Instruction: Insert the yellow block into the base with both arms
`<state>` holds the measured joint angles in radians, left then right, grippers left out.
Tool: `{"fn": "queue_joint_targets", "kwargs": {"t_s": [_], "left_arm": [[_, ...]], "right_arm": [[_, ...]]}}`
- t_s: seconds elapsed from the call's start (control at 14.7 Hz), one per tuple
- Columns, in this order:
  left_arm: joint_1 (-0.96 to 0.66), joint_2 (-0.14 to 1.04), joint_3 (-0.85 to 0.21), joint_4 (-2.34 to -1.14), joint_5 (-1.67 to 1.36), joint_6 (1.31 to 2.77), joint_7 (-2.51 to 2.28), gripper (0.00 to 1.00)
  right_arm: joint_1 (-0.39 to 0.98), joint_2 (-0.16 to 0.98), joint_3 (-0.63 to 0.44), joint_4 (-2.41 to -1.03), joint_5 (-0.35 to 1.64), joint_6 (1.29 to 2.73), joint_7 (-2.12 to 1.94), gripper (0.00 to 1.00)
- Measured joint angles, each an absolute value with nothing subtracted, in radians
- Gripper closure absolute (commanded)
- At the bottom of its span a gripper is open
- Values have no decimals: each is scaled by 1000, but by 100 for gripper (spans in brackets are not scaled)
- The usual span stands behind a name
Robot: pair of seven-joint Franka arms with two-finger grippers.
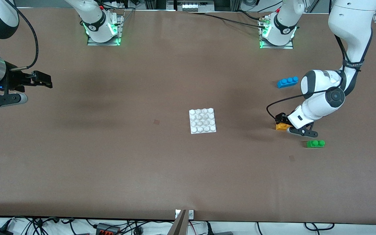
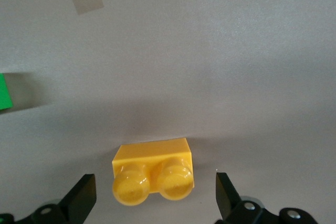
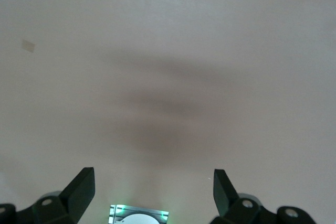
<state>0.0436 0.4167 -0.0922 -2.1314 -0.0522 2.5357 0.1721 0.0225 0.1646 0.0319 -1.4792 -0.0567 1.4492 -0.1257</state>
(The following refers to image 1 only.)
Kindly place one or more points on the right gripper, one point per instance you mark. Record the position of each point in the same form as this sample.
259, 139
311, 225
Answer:
14, 80

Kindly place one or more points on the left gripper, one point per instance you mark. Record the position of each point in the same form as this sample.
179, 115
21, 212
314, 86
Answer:
282, 117

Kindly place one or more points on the yellow two-stud block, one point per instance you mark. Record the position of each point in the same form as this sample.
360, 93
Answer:
281, 127

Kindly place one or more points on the white studded base plate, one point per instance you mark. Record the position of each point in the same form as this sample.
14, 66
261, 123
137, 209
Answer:
202, 120

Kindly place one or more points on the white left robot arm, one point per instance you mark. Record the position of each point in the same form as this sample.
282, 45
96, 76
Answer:
351, 19

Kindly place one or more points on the blue three-stud block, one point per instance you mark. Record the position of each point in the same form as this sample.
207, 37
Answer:
287, 82

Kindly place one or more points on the green two-stud block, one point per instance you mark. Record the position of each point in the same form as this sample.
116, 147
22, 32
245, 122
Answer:
315, 143

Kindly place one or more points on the white power strip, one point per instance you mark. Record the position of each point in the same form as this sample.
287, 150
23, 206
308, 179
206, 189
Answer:
193, 6

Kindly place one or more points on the black box with red connectors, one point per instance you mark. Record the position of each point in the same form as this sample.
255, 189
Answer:
108, 229

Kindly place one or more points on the white metal bracket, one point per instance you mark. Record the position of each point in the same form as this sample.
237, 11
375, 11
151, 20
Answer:
191, 214

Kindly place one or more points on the brown wooden post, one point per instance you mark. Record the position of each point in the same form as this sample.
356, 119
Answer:
178, 227

